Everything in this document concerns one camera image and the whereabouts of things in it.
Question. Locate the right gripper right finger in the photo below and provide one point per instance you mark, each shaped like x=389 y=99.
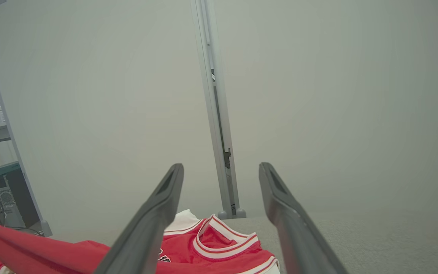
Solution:
x=306 y=251

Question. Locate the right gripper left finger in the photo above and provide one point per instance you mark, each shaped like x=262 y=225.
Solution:
x=139 y=247

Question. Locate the red white basketball jersey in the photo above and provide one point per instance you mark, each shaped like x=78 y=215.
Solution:
x=211 y=243

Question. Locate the red white basketball shorts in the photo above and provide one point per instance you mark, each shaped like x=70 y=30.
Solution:
x=21 y=239

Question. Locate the grey aluminium partition post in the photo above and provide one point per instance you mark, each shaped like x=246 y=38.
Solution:
x=46 y=229
x=216 y=125

